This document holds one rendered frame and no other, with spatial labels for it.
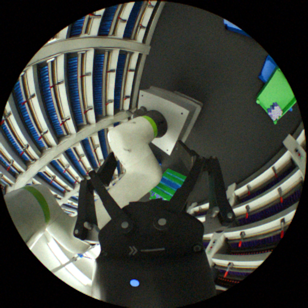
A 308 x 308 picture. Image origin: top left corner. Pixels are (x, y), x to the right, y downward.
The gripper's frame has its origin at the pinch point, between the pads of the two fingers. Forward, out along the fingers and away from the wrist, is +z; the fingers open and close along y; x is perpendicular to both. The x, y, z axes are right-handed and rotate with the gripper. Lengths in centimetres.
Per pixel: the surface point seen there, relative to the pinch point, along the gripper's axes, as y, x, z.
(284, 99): 82, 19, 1
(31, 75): -51, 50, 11
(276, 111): 76, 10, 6
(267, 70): 79, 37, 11
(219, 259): 28, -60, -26
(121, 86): -15, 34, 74
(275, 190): 67, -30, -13
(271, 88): 75, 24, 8
